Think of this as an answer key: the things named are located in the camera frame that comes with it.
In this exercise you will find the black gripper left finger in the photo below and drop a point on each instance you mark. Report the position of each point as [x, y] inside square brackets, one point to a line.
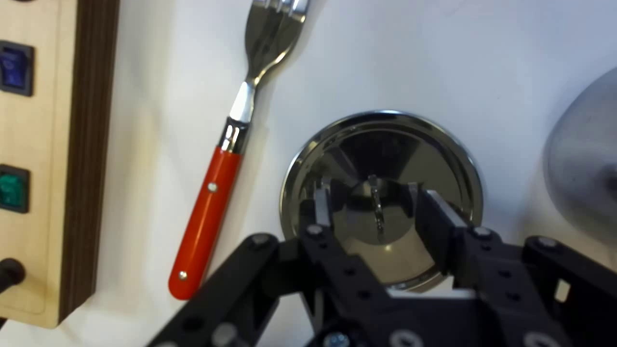
[257, 277]

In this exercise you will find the wooden busy board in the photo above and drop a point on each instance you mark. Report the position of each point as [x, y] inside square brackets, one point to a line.
[50, 128]

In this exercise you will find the silver pot lid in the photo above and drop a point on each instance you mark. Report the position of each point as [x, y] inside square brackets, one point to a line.
[386, 148]

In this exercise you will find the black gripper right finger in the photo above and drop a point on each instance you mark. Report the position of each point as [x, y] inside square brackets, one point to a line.
[488, 271]

